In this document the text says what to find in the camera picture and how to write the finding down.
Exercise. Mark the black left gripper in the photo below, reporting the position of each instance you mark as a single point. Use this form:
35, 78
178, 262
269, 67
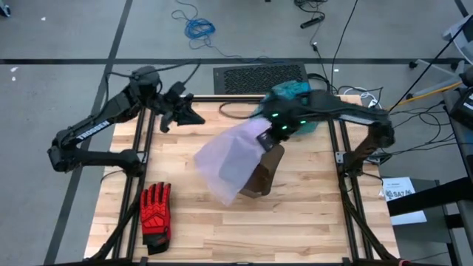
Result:
173, 99

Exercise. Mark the black aluminium table frame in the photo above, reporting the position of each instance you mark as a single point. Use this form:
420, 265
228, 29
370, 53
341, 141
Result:
236, 99

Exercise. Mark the black perforated computer case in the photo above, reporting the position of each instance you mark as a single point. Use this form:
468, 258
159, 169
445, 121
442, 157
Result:
258, 77

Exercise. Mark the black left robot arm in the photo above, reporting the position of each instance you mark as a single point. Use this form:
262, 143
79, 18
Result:
92, 129

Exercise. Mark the red black work glove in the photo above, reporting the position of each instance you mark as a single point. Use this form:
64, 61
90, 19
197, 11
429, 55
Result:
155, 218

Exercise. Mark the black side table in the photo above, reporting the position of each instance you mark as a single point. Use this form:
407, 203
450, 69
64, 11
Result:
425, 197

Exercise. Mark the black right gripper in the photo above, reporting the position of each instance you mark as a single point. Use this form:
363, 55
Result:
286, 114

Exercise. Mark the grey office chair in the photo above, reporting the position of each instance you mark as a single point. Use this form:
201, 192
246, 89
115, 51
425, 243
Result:
432, 63

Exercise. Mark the teal trash bag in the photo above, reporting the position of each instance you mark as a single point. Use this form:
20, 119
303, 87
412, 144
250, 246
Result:
292, 88

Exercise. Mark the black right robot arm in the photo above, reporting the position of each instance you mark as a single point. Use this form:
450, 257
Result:
362, 114

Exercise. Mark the black device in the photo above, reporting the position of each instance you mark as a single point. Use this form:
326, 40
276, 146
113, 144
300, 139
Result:
462, 107

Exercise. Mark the white paper sheet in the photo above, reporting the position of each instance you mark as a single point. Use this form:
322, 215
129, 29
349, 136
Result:
401, 192

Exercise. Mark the black power strip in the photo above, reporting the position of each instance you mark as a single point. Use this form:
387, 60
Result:
312, 22

